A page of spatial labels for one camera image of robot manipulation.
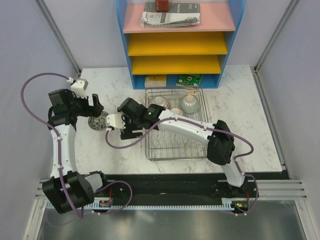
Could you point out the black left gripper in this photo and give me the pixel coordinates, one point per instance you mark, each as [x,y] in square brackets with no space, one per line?
[95,110]

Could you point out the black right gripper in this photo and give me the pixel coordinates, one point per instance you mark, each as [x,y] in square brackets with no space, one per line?
[127,133]

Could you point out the dark grey bottom bowl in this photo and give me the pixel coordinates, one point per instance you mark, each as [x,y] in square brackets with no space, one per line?
[98,123]

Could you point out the blue triangle pattern bowl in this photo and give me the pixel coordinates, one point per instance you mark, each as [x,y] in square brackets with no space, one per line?
[159,102]

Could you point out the brown dotted pattern bowl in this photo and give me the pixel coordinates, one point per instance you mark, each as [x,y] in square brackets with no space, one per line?
[177,111]

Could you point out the pale green glass bowl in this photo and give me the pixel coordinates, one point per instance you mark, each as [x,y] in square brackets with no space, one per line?
[189,104]

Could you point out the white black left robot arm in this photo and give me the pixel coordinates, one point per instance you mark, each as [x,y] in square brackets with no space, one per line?
[67,189]

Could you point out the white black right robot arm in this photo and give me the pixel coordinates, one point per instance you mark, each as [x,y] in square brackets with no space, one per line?
[215,136]

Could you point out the yellow illustrated book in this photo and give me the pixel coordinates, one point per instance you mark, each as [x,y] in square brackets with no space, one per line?
[155,81]

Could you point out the green book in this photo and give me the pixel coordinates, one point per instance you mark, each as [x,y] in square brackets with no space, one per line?
[189,80]

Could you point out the blue shelf unit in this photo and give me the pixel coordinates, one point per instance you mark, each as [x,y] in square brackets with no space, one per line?
[200,49]

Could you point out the grey manual booklet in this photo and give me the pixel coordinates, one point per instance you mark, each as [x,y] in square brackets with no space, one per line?
[178,15]

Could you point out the brown wooden block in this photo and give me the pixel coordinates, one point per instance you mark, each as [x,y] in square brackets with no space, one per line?
[162,5]

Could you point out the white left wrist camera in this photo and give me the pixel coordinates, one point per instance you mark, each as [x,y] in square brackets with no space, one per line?
[78,87]

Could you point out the stainless wire dish rack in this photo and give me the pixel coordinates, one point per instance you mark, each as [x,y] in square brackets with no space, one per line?
[163,145]

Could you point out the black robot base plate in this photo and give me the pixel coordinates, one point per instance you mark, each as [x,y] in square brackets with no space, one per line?
[176,189]

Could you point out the white slotted cable duct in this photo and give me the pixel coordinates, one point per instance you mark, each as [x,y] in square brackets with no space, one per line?
[224,205]

